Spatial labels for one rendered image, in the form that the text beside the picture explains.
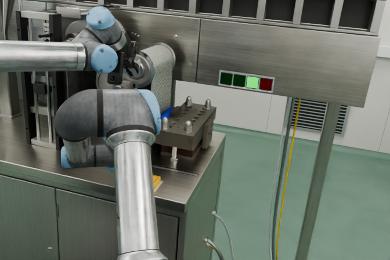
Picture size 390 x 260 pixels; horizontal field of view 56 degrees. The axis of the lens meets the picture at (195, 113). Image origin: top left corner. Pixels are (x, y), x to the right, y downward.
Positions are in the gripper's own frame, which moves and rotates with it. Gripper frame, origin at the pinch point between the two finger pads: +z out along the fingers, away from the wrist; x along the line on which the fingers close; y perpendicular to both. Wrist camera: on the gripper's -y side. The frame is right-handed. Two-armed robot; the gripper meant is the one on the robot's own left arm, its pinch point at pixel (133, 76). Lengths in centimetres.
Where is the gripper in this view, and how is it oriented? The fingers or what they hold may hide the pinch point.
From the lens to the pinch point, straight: 143.1
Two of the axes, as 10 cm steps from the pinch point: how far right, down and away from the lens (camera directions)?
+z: 1.7, 3.7, 9.1
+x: -9.6, -1.6, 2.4
